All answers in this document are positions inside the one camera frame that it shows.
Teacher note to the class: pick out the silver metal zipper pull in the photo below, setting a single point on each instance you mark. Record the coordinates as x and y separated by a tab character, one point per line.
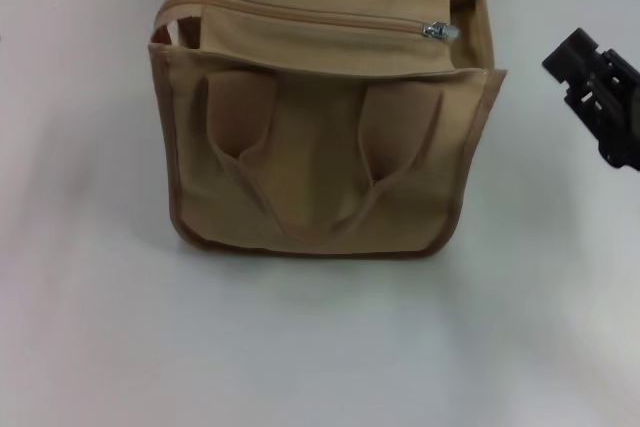
440	30

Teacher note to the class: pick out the khaki canvas food bag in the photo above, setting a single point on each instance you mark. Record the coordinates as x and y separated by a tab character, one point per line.
320	182

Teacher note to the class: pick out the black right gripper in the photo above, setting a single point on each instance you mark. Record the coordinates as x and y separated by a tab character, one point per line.
625	137

